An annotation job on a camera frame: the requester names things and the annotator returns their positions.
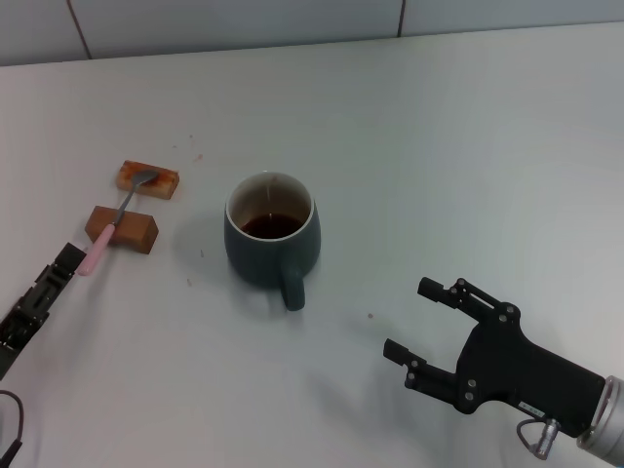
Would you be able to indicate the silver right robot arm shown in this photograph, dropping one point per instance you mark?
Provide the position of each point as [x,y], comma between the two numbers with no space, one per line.
[609,419]

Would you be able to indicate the dark arched wooden block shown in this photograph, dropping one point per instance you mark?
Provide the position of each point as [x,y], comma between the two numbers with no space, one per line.
[136,234]

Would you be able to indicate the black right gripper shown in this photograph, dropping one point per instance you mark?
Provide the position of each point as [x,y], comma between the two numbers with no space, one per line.
[517,370]

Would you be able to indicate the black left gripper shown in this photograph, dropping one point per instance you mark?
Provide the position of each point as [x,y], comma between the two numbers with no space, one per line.
[22,331]

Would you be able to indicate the light stained wooden block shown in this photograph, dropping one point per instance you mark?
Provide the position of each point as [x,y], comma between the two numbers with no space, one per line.
[166,185]

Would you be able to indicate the grey ceramic cup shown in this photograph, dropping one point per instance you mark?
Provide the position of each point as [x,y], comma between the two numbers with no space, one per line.
[258,258]

